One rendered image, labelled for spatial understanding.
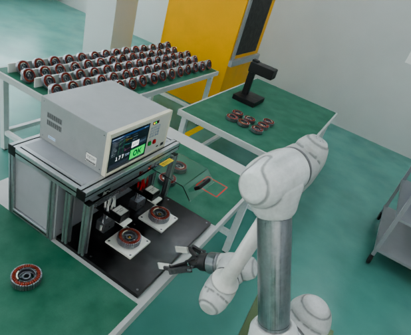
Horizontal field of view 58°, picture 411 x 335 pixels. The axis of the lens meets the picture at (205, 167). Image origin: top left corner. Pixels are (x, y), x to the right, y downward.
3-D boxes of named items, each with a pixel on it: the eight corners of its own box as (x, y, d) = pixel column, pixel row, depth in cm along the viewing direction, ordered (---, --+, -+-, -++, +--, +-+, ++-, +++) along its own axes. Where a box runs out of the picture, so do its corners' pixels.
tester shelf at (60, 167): (178, 149, 200) (180, 142, 198) (84, 203, 145) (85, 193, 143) (116, 115, 214) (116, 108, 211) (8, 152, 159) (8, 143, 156)
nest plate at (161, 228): (177, 219, 198) (177, 218, 198) (161, 233, 186) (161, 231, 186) (155, 206, 203) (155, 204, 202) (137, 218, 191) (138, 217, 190)
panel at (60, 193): (145, 181, 219) (155, 138, 204) (54, 237, 166) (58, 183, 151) (143, 181, 219) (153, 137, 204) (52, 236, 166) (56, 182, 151)
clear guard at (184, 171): (213, 182, 194) (217, 173, 191) (189, 201, 175) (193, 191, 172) (163, 155, 204) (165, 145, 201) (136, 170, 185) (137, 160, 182)
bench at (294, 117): (312, 165, 479) (338, 113, 441) (259, 235, 330) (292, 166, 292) (238, 128, 513) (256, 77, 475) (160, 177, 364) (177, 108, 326)
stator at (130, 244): (145, 240, 177) (146, 235, 175) (130, 253, 168) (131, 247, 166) (127, 228, 181) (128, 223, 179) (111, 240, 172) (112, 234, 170)
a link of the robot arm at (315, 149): (285, 164, 126) (262, 175, 117) (312, 121, 115) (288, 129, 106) (314, 190, 121) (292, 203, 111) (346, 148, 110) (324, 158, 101)
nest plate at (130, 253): (150, 242, 179) (150, 240, 178) (130, 259, 167) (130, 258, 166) (126, 226, 184) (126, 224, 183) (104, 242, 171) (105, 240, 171)
